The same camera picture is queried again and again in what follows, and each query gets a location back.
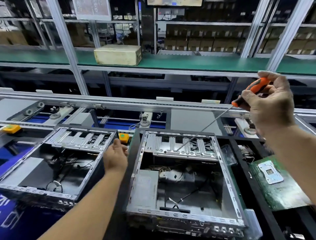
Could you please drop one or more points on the person's left hand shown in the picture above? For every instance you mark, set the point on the person's left hand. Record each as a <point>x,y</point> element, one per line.
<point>113,158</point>

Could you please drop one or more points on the blue printed pallet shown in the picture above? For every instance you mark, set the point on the blue printed pallet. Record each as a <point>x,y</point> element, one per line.
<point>22,222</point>

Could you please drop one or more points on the silver processor socket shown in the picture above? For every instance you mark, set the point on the silver processor socket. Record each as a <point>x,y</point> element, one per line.
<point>270,173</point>

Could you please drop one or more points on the black computer case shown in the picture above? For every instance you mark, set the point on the black computer case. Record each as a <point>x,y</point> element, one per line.
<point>243,173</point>

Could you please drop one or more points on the aluminium shelving frame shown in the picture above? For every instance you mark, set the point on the aluminium shelving frame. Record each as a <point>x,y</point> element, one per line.
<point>66,47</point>

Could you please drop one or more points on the black pallet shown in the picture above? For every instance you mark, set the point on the black pallet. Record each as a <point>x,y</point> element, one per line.
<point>123,192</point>

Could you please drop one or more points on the grey power supply unit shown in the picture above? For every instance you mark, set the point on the grey power supply unit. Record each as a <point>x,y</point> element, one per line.
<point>147,189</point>

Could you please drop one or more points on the clear plastic bag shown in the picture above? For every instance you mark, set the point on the clear plastic bag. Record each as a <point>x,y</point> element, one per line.
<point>228,155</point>

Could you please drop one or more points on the person's right thumb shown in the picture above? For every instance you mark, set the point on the person's right thumb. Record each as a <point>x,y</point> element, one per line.
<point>267,75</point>

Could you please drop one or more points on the aluminium conveyor line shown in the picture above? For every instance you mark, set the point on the aluminium conveyor line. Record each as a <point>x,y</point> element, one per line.
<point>123,102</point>

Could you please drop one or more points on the grey conveyor stopper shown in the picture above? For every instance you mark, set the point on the grey conveyor stopper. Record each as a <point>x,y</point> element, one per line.
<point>145,119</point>
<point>58,113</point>
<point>249,128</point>

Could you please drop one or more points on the yellow push button box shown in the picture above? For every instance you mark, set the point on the yellow push button box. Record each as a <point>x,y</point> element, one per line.
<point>123,138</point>
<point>11,128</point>

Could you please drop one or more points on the green motherboard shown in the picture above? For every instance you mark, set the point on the green motherboard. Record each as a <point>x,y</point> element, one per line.
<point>284,192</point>

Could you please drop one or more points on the large brown cardboard box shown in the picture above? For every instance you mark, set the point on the large brown cardboard box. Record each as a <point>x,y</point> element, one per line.
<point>12,37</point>

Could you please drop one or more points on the beige cardboard box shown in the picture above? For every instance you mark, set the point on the beige cardboard box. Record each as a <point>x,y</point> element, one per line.
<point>117,55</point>

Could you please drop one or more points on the row of brown cardboard boxes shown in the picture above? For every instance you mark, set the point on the row of brown cardboard boxes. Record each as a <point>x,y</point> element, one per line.
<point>209,43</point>

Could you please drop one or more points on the person's left thumb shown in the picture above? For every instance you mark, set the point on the person's left thumb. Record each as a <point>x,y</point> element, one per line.
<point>124,150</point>

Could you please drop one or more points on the open empty computer case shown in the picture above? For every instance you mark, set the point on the open empty computer case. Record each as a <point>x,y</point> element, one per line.
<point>74,138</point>

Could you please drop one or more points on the green shelf mat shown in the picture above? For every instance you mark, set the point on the green shelf mat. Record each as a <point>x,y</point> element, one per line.
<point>197,61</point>

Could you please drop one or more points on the white plastic bracket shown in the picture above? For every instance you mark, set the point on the white plastic bracket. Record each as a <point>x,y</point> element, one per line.
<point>254,222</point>

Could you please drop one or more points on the white paper sign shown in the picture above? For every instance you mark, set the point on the white paper sign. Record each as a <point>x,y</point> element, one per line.
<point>92,10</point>

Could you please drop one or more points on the person's right hand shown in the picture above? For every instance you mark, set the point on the person's right hand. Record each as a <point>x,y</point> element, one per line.
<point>274,108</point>

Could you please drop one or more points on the white framed board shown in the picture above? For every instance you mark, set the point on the white framed board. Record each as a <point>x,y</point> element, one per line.
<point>172,2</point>

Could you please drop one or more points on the person's right forearm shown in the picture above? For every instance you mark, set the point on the person's right forearm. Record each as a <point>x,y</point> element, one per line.
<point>293,158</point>

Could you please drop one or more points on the open computer case with power supply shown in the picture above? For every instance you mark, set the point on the open computer case with power supply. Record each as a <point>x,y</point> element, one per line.
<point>187,149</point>

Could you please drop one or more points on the person's left forearm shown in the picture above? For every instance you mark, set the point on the person's left forearm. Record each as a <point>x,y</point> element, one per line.
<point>88,210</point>

